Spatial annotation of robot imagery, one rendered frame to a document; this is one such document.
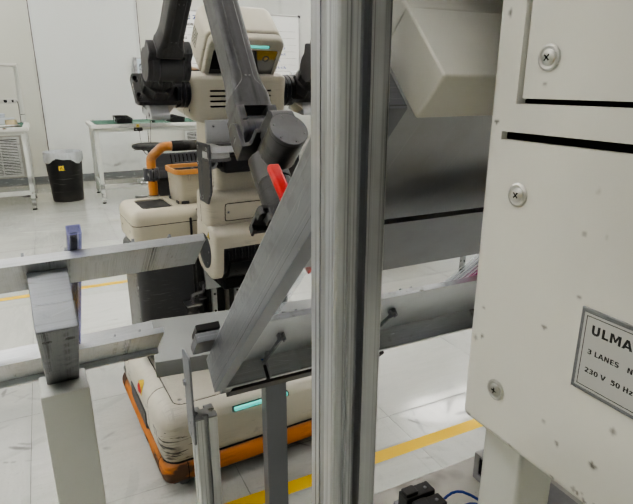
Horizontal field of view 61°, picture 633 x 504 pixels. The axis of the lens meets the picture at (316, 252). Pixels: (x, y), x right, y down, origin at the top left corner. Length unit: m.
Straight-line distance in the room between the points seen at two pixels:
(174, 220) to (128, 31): 5.88
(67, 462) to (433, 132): 0.64
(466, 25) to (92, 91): 7.14
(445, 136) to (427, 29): 0.16
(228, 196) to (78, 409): 0.89
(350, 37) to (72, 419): 0.63
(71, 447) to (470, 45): 0.70
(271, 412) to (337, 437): 1.08
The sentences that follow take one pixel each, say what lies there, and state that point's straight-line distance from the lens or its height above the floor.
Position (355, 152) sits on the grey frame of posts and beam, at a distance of 0.36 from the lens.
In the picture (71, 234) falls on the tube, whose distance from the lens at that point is 0.60.
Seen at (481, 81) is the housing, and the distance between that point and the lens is 0.38.
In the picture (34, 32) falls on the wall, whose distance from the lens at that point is 7.47.
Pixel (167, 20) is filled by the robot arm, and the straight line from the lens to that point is 1.28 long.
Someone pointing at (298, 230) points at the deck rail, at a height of 1.06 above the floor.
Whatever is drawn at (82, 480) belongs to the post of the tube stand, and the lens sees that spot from 0.88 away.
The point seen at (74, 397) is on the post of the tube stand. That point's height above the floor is 0.80.
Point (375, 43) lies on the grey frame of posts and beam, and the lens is 0.36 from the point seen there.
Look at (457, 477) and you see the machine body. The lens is 0.92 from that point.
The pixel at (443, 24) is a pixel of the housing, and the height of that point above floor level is 1.23.
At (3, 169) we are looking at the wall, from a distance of 7.52.
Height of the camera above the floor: 1.19
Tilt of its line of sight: 17 degrees down
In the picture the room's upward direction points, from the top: straight up
